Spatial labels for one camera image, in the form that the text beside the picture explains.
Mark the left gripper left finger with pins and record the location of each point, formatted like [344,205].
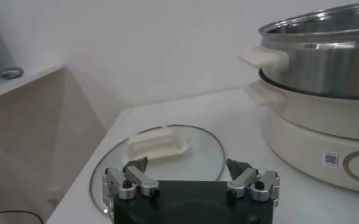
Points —
[136,179]

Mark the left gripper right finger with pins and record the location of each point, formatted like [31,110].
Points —
[246,179]

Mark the stainless steel steamer basket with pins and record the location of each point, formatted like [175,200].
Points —
[319,70]

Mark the cream electric cooker base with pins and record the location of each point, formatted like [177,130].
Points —
[304,137]

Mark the white side table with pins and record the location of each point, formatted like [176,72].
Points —
[20,80]

